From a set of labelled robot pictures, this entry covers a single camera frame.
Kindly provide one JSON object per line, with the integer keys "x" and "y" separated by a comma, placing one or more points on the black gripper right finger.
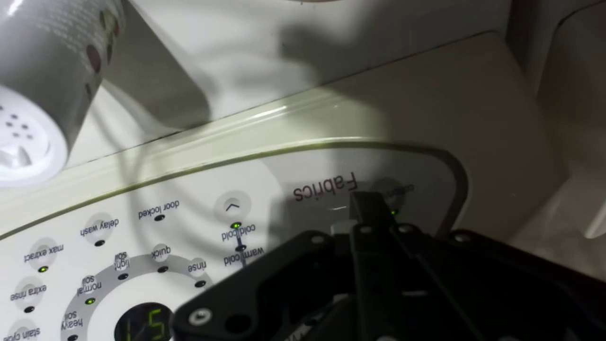
{"x": 455, "y": 291}

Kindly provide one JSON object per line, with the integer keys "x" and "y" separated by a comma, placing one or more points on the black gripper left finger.
{"x": 271, "y": 291}

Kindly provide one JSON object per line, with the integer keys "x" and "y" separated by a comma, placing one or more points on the white cylindrical cup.
{"x": 44, "y": 82}

